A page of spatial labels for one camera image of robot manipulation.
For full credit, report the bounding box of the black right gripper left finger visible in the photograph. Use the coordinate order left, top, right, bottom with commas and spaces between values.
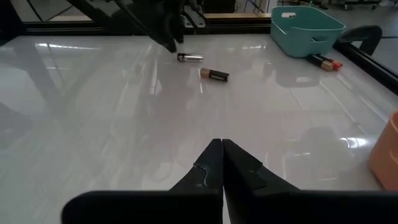
61, 138, 224, 224

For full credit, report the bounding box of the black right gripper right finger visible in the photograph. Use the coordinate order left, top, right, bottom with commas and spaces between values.
222, 139, 398, 224

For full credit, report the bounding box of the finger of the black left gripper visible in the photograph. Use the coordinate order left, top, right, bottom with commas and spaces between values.
169, 14, 185, 44
118, 0, 177, 53

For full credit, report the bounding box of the silver Energizer battery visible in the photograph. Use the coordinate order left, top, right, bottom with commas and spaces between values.
177, 53, 204, 63

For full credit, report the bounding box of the black copper-top Duracell battery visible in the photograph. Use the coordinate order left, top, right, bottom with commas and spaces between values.
200, 67, 230, 83
307, 54, 334, 72

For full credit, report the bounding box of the orange plastic bin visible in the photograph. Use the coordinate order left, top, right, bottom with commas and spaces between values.
368, 111, 398, 191

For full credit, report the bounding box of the red and black battery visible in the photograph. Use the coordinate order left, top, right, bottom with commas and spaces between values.
317, 54, 343, 71

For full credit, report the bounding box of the teal plastic bin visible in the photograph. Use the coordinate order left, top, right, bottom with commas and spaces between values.
269, 5, 346, 59

